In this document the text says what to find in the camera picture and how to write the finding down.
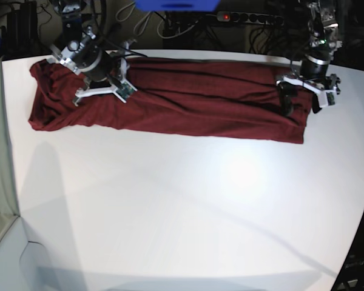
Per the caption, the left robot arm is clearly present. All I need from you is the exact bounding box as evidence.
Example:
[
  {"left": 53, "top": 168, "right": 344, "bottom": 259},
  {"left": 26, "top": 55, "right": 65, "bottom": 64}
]
[{"left": 276, "top": 1, "right": 342, "bottom": 116}]

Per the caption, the dark red t-shirt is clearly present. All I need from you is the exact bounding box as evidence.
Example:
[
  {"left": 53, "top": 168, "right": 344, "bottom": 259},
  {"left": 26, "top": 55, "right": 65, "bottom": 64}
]
[{"left": 29, "top": 58, "right": 312, "bottom": 144}]

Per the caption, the blue box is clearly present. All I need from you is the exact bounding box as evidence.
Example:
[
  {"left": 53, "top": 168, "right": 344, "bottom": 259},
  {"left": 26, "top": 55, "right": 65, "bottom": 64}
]
[{"left": 135, "top": 0, "right": 220, "bottom": 12}]

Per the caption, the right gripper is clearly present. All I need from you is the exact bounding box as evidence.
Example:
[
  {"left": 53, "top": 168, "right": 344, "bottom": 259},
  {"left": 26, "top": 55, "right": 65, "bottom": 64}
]
[{"left": 73, "top": 39, "right": 138, "bottom": 106}]

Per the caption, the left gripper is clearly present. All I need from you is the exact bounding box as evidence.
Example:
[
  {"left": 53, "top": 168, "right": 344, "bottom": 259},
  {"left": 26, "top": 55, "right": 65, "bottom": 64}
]
[{"left": 275, "top": 60, "right": 341, "bottom": 117}]

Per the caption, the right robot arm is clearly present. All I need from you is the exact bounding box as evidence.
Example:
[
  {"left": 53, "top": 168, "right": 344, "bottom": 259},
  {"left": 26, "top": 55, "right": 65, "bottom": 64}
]
[{"left": 49, "top": 1, "right": 145, "bottom": 106}]

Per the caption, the black power strip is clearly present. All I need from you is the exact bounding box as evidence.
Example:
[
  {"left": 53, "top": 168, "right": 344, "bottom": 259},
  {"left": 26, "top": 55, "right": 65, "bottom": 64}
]
[{"left": 216, "top": 12, "right": 285, "bottom": 27}]

